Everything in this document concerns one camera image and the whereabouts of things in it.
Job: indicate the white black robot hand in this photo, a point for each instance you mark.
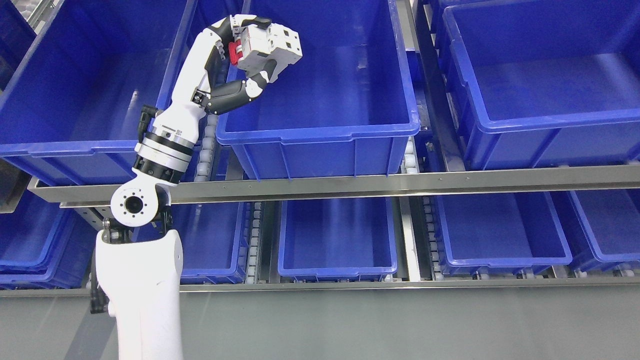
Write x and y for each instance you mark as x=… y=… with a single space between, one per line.
x=195 y=84

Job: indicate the steel shelf rail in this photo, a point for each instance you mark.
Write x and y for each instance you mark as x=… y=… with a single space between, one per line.
x=565 y=178
x=416 y=285

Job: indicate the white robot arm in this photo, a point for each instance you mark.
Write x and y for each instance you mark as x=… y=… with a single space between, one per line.
x=138 y=255

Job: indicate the blue bin upper left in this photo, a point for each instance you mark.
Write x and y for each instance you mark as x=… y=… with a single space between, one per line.
x=70 y=114

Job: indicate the steel shelf rail upper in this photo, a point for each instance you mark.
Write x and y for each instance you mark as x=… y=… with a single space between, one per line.
x=565 y=178

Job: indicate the white circuit breaker red switches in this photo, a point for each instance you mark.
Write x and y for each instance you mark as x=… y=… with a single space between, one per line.
x=254 y=46

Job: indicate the steel shelf rail lower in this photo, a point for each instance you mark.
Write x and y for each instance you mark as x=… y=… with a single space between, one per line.
x=416 y=285

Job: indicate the blue bin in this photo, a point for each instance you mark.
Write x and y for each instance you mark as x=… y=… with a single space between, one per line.
x=346 y=108
x=70 y=114
x=543 y=83
x=337 y=239
x=215 y=241
x=499 y=233
x=602 y=228
x=43 y=246

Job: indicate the blue bin lower far left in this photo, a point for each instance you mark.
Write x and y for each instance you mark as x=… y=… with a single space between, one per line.
x=43 y=246

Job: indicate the blue bin lower far right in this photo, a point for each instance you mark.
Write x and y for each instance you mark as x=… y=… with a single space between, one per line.
x=602 y=228

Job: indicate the blue bin upper right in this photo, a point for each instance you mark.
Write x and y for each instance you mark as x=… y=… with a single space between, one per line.
x=543 y=83

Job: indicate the blue bin upper centre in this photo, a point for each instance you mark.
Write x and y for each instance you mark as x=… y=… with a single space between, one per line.
x=346 y=108

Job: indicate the blue bin lower centre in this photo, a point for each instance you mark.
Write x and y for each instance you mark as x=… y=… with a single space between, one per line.
x=337 y=239

